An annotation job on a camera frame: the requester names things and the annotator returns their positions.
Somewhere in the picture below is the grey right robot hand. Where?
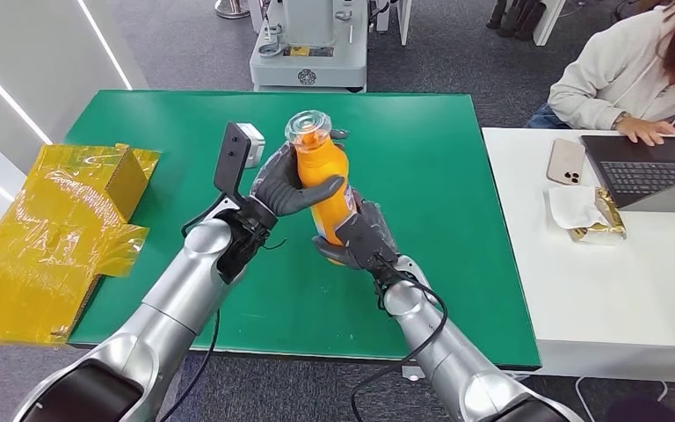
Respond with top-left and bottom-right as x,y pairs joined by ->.
312,191 -> 401,272

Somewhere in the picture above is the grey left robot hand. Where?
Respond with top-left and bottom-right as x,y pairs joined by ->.
249,142 -> 346,218

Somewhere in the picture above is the orange plastic bottle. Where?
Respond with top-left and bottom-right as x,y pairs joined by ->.
283,109 -> 359,266

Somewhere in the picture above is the pale grey machine base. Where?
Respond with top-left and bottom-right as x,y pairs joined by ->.
249,0 -> 369,94

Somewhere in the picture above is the white table foot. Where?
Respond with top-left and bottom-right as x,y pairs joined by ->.
401,363 -> 432,383

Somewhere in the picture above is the chrome round stand base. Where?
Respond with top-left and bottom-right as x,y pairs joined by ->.
214,0 -> 251,21

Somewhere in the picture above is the white paper napkin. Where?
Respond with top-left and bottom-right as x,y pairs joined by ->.
548,185 -> 606,230

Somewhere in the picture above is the beige smartphone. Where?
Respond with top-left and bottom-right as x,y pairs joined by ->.
546,137 -> 587,187

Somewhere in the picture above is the white furniture panel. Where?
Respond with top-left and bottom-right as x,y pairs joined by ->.
532,0 -> 567,47
374,0 -> 413,47

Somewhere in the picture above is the gold foil packet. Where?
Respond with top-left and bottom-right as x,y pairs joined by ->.
569,187 -> 628,246

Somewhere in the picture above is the yellow taped cardboard box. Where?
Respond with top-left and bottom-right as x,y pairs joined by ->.
0,143 -> 163,347

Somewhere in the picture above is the dark grey laptop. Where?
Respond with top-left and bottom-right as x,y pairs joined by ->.
580,135 -> 675,214

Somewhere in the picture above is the person's right hand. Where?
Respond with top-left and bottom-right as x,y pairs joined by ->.
615,116 -> 675,147

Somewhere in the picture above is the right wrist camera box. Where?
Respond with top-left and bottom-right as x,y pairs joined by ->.
335,212 -> 398,270

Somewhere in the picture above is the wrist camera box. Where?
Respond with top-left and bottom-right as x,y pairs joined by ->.
213,120 -> 267,202
335,212 -> 398,270

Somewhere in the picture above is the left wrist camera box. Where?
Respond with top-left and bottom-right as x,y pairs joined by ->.
213,120 -> 267,202

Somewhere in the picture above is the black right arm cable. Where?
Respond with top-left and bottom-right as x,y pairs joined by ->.
349,256 -> 450,422

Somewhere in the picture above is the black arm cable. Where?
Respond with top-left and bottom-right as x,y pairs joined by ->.
159,194 -> 228,422
349,256 -> 450,422

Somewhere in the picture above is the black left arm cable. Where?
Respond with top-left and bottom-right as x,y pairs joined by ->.
159,194 -> 228,422

